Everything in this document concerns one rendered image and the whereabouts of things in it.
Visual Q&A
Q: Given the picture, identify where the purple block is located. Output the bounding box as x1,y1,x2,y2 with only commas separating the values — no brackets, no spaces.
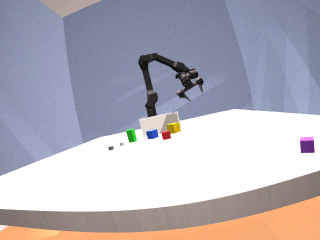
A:
300,137,315,153

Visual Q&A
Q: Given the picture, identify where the yellow block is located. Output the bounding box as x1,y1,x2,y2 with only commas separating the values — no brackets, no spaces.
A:
166,122,181,134

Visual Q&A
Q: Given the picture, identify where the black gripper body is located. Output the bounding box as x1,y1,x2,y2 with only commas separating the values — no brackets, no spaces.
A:
176,76,204,98

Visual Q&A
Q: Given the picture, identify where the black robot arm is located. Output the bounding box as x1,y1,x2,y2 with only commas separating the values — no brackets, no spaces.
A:
138,53,199,118

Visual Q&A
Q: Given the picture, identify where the blue block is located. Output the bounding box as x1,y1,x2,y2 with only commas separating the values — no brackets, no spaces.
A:
146,129,159,140

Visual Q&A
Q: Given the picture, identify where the red block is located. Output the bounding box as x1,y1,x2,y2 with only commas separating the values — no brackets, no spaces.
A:
161,130,171,140

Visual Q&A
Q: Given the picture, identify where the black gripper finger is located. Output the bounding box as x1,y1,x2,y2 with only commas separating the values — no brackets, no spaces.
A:
180,91,190,101
197,80,203,93

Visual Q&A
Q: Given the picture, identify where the green block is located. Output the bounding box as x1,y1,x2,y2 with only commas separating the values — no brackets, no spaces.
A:
128,135,138,143
126,129,136,137

